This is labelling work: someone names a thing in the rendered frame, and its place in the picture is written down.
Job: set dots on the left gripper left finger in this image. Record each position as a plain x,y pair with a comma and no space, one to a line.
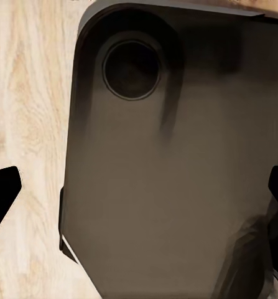
10,186

